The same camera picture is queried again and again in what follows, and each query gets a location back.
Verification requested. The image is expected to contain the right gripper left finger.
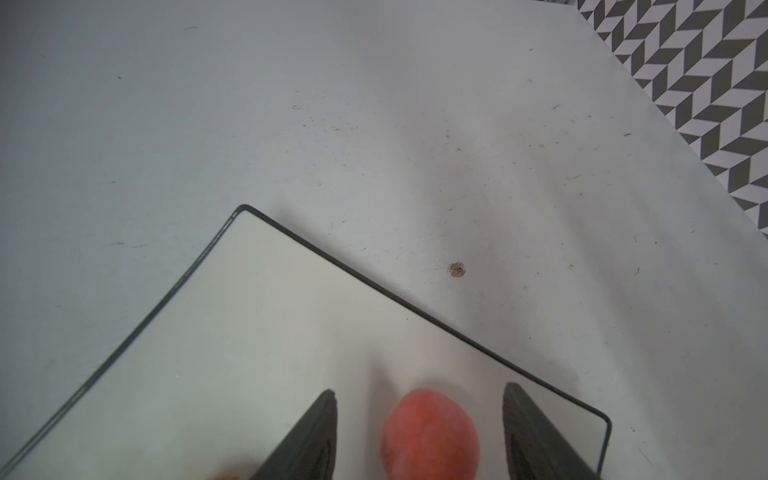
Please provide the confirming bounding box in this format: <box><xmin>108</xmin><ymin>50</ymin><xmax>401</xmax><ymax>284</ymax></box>
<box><xmin>250</xmin><ymin>389</ymin><xmax>338</xmax><ymax>480</ymax></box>

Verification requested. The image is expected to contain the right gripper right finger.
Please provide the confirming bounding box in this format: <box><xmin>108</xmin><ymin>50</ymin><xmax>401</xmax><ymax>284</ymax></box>
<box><xmin>502</xmin><ymin>383</ymin><xmax>599</xmax><ymax>480</ymax></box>

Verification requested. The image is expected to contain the white square mat black border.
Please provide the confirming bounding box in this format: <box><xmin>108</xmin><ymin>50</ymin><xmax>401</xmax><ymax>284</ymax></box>
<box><xmin>1</xmin><ymin>205</ymin><xmax>612</xmax><ymax>479</ymax></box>

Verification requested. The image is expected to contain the red fake apple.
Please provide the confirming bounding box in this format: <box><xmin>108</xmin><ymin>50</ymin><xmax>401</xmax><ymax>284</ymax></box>
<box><xmin>379</xmin><ymin>388</ymin><xmax>480</xmax><ymax>479</ymax></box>

